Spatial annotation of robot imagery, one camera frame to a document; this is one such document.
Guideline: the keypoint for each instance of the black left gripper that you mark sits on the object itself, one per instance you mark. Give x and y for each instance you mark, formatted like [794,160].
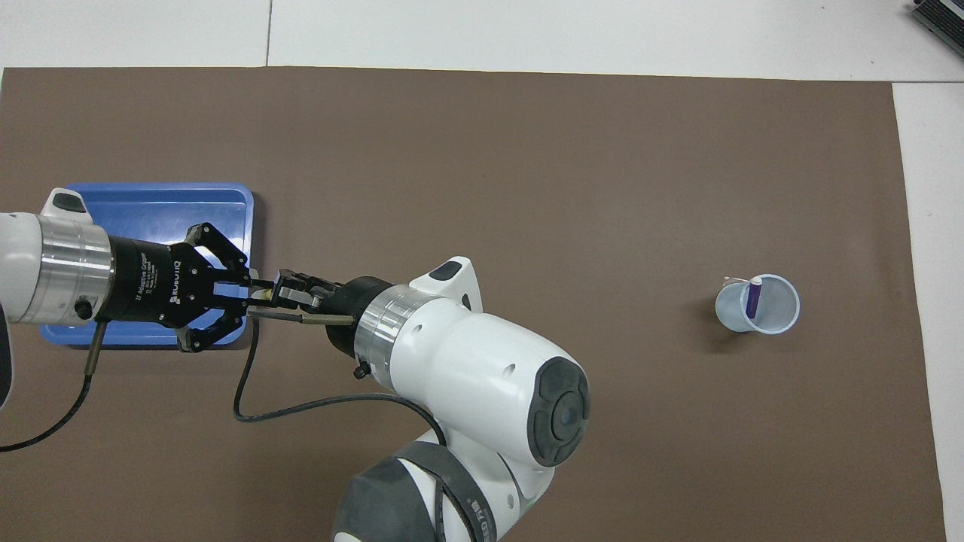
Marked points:
[151,282]

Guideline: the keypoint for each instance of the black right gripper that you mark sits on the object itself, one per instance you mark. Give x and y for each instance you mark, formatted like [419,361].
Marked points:
[350,309]

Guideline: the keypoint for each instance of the purple marker pen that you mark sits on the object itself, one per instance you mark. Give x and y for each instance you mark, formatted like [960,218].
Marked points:
[753,299]

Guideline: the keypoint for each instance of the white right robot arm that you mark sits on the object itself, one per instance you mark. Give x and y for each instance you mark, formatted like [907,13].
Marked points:
[474,376]

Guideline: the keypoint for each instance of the blue plastic tray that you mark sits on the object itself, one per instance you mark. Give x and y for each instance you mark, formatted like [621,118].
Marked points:
[135,207]

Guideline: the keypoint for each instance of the brown table mat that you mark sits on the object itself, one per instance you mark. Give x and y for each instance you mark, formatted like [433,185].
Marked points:
[602,188]

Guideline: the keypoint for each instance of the translucent plastic cup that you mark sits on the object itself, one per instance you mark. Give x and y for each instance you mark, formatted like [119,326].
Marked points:
[779,309]

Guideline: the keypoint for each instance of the grey laptop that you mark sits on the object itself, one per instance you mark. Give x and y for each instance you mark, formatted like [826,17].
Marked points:
[945,19]

